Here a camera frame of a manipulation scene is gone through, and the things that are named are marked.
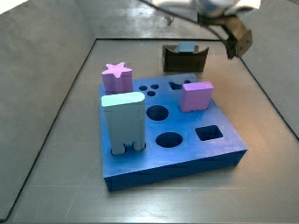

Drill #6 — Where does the purple rectangular block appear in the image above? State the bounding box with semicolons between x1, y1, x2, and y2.
181;81;214;112

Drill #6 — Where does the light blue rounded block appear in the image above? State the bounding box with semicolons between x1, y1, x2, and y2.
102;92;146;155

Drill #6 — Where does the purple star-shaped block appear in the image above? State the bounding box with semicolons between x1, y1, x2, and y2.
102;62;134;95

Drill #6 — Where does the black curved fixture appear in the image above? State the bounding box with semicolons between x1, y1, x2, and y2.
163;45;210;72

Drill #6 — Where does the grey-blue rectangular block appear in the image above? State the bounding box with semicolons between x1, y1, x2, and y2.
178;41;195;53

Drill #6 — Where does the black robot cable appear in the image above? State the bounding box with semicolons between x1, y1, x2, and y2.
139;0;235;45

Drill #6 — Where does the blue shape-sorting board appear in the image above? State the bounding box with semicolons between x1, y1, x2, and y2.
100;73;249;191

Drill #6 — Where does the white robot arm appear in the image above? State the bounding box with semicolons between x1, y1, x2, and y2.
151;0;262;18

